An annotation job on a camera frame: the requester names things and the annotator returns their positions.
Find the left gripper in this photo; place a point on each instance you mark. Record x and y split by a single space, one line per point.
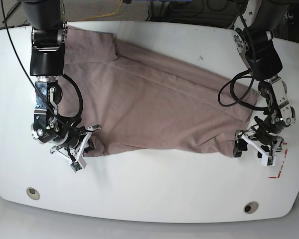
266 150

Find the red tape rectangle marking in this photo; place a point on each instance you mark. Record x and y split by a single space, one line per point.
280 160

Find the right table grommet hole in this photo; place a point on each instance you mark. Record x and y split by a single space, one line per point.
251 207

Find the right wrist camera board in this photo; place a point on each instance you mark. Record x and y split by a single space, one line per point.
76 166

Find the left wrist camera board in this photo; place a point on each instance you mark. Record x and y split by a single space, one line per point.
268 160

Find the table grommet hole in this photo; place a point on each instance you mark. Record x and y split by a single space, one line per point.
251 207
33 193

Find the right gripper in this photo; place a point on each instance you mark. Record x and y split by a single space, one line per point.
74 144

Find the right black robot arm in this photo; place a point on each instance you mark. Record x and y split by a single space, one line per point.
49 31

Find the left table grommet hole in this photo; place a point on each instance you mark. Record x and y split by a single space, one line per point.
33 193

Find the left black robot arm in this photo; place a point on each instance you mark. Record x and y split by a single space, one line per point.
254 40

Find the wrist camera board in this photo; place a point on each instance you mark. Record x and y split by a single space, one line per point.
268 160
76 166

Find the mauve t-shirt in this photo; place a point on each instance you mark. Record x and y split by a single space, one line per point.
143 99

